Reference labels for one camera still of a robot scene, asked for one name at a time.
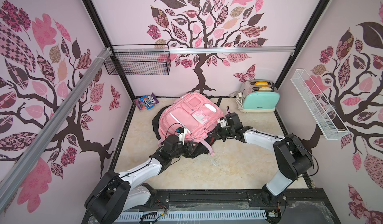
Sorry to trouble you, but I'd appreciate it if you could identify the yellow toast slice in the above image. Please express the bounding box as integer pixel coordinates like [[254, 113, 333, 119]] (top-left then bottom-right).
[[258, 86, 273, 92], [254, 81, 269, 86]]

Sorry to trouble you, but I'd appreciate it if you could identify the yellow toast slice back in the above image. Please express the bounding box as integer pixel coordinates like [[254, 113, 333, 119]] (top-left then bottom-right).
[[254, 81, 269, 86]]

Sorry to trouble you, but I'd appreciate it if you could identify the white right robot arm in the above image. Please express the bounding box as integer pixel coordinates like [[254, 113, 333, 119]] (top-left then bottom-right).
[[208, 124, 314, 202]]

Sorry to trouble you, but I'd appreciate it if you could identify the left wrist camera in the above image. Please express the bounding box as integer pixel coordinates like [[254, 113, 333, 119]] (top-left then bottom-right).
[[175, 127, 189, 143]]

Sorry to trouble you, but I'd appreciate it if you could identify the aluminium rail back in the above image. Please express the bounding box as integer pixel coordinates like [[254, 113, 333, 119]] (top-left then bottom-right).
[[114, 46, 296, 54]]

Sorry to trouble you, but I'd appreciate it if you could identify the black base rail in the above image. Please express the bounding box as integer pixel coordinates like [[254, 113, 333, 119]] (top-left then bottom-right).
[[82, 188, 330, 214]]

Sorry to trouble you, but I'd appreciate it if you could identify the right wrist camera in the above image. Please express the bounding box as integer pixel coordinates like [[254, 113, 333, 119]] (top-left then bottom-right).
[[217, 112, 243, 130]]

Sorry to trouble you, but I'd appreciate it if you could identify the yellow toast slice front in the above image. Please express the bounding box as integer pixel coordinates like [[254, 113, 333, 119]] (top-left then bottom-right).
[[258, 86, 273, 92]]

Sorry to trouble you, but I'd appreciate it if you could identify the red backpack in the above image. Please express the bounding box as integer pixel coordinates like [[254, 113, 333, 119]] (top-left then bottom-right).
[[205, 130, 218, 147]]

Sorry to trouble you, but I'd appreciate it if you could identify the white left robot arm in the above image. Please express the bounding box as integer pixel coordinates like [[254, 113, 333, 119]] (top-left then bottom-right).
[[84, 134, 198, 224]]

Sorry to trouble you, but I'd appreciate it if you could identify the mint green toaster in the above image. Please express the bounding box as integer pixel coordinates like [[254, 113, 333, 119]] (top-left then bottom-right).
[[240, 79, 280, 112]]

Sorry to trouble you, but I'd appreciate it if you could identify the white toaster power cord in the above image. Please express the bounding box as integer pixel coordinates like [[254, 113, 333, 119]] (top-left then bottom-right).
[[228, 91, 246, 113]]

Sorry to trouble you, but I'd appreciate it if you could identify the white vented cable duct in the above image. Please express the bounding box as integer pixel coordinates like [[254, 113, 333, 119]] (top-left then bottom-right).
[[116, 210, 267, 224]]

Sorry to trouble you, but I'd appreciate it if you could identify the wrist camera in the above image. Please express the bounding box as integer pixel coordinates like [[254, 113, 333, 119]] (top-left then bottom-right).
[[175, 127, 189, 143], [217, 112, 243, 130]]

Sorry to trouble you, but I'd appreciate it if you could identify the white wire shelf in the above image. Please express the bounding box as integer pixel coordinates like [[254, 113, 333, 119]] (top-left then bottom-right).
[[290, 69, 351, 141]]

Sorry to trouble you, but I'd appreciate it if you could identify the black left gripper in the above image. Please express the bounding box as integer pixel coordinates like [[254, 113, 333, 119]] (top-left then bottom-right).
[[169, 141, 198, 160]]

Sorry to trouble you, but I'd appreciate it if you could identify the aluminium rail left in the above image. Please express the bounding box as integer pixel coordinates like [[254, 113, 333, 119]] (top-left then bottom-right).
[[1, 47, 112, 212]]

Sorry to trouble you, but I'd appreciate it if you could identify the black wire basket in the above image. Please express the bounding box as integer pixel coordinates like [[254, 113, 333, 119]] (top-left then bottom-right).
[[104, 44, 171, 75]]

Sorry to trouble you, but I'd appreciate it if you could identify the pink backpack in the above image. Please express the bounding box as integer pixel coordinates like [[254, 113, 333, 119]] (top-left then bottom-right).
[[157, 92, 225, 157]]

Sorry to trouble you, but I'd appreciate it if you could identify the aluminium rail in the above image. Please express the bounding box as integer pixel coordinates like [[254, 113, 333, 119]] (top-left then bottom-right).
[[1, 47, 112, 212], [114, 46, 296, 54]]

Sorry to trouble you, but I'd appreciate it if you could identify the purple candy bag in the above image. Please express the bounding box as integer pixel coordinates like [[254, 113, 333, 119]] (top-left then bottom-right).
[[134, 93, 159, 111]]

